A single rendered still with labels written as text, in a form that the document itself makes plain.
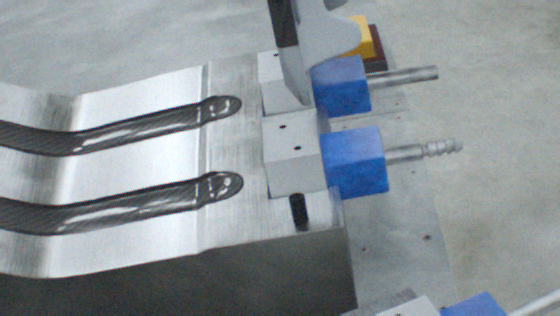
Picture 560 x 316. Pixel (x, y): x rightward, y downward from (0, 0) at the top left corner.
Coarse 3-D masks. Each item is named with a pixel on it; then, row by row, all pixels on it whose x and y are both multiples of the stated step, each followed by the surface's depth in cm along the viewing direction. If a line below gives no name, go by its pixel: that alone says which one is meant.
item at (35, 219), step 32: (224, 96) 90; (0, 128) 90; (32, 128) 91; (96, 128) 91; (128, 128) 91; (160, 128) 90; (192, 128) 88; (128, 192) 82; (160, 192) 82; (192, 192) 81; (224, 192) 80; (0, 224) 80; (32, 224) 81; (64, 224) 81; (96, 224) 80
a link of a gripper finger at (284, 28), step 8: (272, 0) 79; (280, 0) 81; (288, 0) 80; (272, 8) 79; (280, 8) 79; (288, 8) 80; (272, 16) 80; (280, 16) 80; (288, 16) 81; (272, 24) 80; (280, 24) 80; (288, 24) 81; (280, 32) 81; (288, 32) 81; (296, 32) 81; (280, 40) 81; (288, 40) 81; (296, 40) 81
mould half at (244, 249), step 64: (256, 64) 94; (64, 128) 92; (256, 128) 85; (320, 128) 84; (0, 192) 82; (64, 192) 84; (256, 192) 78; (320, 192) 77; (0, 256) 76; (64, 256) 77; (128, 256) 75; (192, 256) 74; (256, 256) 74; (320, 256) 75
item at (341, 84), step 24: (264, 72) 87; (312, 72) 88; (336, 72) 88; (360, 72) 87; (384, 72) 88; (408, 72) 88; (432, 72) 88; (264, 96) 86; (288, 96) 86; (312, 96) 86; (336, 96) 87; (360, 96) 87
